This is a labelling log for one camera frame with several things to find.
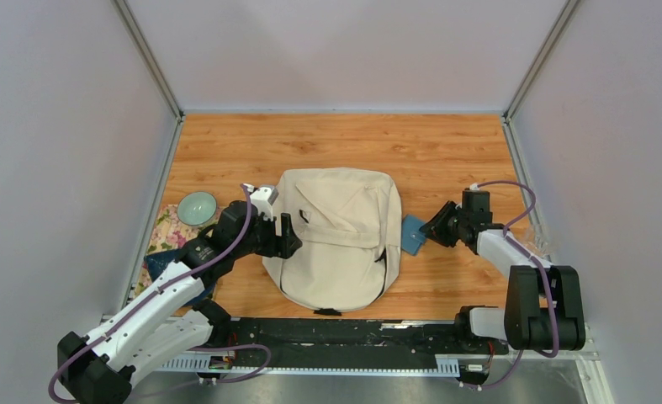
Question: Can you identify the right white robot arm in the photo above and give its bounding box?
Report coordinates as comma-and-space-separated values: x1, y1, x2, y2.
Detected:
419, 188, 586, 357

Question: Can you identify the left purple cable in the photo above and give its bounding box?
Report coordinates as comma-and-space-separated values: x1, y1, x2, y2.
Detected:
47, 183, 273, 404

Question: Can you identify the clear plastic cup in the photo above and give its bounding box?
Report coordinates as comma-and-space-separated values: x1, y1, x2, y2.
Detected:
522, 225, 554, 260

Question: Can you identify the light green ceramic bowl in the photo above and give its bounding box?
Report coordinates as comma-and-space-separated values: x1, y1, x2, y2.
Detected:
177, 191, 218, 226

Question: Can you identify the aluminium frame rail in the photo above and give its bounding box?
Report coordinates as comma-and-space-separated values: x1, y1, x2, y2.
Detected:
87, 314, 599, 377

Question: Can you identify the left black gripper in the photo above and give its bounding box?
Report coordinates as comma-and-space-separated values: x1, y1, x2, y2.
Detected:
232, 210, 302, 259

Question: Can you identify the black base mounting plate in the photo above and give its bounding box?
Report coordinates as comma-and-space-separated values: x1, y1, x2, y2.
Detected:
222, 317, 509, 370

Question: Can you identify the blue leather wallet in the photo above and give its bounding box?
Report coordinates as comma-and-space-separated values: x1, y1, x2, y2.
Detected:
401, 215, 426, 256

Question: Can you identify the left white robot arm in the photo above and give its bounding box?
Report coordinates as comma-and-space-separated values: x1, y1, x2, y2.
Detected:
48, 197, 303, 403

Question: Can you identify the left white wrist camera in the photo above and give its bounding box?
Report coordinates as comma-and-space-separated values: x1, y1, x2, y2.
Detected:
241, 183, 278, 221

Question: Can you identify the beige canvas backpack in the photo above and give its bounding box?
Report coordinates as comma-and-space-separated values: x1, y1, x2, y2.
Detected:
262, 167, 402, 315

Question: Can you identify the dark blue leaf plate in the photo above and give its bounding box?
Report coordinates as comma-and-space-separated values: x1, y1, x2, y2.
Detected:
144, 249, 215, 307

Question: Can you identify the floral rectangular tray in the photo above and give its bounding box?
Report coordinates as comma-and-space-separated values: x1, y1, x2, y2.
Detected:
131, 204, 221, 297

